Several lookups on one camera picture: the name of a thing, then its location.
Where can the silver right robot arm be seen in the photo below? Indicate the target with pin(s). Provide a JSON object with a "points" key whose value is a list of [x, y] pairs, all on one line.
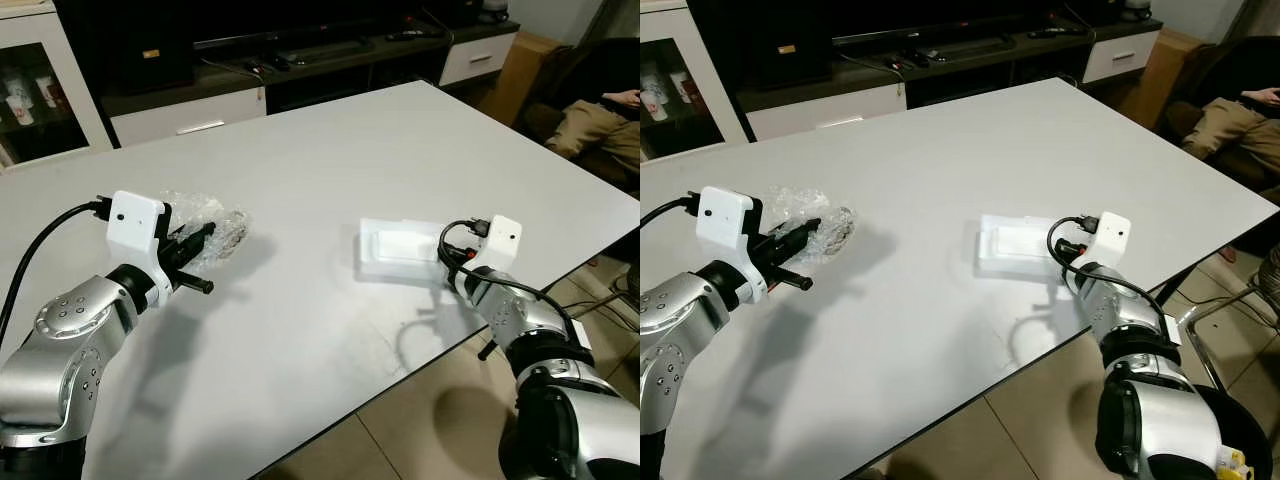
{"points": [[570, 420], [1155, 410]]}

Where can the yellow white trash piece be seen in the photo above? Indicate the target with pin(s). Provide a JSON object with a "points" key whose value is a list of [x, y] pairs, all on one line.
{"points": [[1232, 465]]}

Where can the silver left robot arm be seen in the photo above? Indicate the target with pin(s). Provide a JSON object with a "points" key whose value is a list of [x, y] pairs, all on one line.
{"points": [[668, 330], [70, 335]]}

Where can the white glass door cabinet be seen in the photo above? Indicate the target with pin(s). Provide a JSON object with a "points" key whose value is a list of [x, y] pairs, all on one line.
{"points": [[720, 90], [80, 90]]}

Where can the dark TV stand white drawers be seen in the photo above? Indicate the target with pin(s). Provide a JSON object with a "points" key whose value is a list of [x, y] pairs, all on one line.
{"points": [[190, 115], [830, 108]]}

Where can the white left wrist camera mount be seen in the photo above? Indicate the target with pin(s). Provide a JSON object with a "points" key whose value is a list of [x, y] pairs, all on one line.
{"points": [[135, 225], [725, 220]]}

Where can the clear plastic bag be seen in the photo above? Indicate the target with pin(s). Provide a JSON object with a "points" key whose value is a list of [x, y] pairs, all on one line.
{"points": [[225, 228], [832, 228]]}

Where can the person's bare hand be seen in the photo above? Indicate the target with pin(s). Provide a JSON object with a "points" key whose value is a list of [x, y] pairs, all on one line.
{"points": [[625, 98], [1262, 97]]}

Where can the black remote control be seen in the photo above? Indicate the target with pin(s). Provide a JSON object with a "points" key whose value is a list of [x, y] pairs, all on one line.
{"points": [[922, 56], [405, 35], [1050, 33]]}

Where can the black speaker box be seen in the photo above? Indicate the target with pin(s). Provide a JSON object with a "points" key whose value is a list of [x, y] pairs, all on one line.
{"points": [[790, 45], [150, 50]]}

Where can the person in khaki trousers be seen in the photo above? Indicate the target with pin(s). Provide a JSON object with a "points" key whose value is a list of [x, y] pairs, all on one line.
{"points": [[1225, 125], [590, 130]]}

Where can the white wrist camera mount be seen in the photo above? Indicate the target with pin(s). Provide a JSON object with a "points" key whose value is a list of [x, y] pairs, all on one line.
{"points": [[135, 225], [725, 220], [500, 240], [1112, 232]]}

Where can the black television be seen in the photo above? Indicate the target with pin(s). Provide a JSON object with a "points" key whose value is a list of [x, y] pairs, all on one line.
{"points": [[920, 15], [280, 15]]}

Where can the metal frame chair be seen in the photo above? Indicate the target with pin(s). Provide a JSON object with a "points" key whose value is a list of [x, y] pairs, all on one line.
{"points": [[1215, 310]]}

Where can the black rubbish bin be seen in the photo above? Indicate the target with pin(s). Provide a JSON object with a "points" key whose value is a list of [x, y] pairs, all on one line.
{"points": [[1245, 425]]}

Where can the white foam food box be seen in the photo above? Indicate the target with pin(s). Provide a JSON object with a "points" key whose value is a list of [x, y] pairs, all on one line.
{"points": [[1015, 243], [400, 248]]}

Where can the black soundbar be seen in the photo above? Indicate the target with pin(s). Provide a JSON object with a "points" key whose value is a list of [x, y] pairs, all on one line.
{"points": [[280, 40], [920, 36]]}

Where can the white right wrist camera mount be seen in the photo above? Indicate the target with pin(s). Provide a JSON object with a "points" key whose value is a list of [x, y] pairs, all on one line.
{"points": [[500, 240], [1112, 232]]}

